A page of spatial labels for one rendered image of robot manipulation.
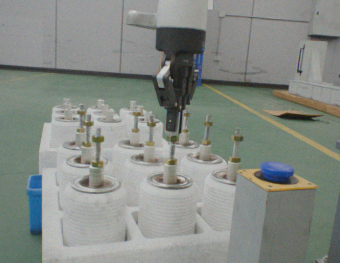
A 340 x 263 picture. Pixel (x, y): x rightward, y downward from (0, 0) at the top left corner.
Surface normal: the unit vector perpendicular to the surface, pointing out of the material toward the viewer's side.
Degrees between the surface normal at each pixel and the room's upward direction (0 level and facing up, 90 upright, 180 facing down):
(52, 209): 0
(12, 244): 0
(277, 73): 90
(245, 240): 90
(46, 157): 90
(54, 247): 0
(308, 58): 90
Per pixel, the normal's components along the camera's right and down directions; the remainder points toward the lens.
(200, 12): 0.69, 0.19
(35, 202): 0.29, 0.25
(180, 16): -0.10, 0.19
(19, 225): 0.07, -0.98
